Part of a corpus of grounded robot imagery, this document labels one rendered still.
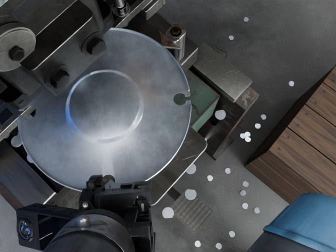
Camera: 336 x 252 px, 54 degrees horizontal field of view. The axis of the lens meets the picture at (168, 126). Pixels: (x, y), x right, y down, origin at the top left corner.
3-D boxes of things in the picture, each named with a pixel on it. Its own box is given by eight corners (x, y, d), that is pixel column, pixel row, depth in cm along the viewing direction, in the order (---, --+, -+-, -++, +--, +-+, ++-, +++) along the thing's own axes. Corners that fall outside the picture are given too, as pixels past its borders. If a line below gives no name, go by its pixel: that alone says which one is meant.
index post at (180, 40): (185, 55, 66) (187, 29, 56) (175, 65, 65) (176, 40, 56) (175, 46, 66) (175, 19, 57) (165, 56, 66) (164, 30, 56)
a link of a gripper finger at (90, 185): (113, 200, 46) (101, 222, 38) (100, 201, 46) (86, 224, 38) (110, 168, 46) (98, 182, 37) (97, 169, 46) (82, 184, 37)
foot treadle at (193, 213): (212, 211, 115) (214, 211, 110) (194, 233, 113) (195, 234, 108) (96, 104, 126) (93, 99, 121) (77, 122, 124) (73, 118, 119)
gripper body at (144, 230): (156, 234, 42) (153, 286, 30) (89, 240, 42) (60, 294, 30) (151, 176, 42) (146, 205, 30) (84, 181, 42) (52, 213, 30)
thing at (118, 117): (21, 36, 59) (19, 34, 58) (181, 23, 59) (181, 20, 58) (16, 201, 51) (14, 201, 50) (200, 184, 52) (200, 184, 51)
